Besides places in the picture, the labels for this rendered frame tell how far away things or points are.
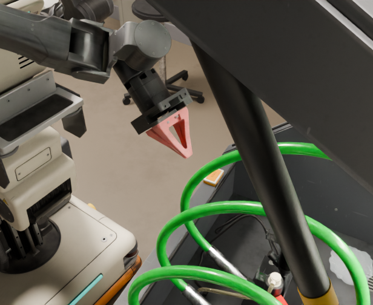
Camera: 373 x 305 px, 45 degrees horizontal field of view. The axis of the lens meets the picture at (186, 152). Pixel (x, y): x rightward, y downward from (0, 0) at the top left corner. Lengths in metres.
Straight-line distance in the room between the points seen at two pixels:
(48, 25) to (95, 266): 1.21
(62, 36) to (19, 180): 0.72
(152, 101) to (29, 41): 0.20
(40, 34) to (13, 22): 0.04
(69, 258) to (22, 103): 0.78
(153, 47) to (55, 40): 0.14
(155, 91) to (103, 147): 1.96
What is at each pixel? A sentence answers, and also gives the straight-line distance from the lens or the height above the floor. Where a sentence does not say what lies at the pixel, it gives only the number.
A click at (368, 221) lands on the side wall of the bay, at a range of 1.12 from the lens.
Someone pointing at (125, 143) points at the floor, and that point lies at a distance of 2.66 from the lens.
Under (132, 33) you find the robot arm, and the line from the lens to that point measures 0.65.
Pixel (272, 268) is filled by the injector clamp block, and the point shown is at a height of 0.98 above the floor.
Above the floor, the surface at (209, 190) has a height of 0.95.
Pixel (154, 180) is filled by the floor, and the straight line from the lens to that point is 2.41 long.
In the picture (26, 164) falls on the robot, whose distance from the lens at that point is 1.31.
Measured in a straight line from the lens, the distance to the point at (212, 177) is 1.05.
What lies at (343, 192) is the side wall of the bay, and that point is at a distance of 1.08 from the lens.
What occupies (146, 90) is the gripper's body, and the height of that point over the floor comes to 1.31.
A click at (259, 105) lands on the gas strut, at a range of 0.19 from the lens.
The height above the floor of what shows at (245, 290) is 1.31.
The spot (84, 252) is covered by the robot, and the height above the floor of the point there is 0.28.
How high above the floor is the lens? 1.69
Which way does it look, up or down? 41 degrees down
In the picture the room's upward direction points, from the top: straight up
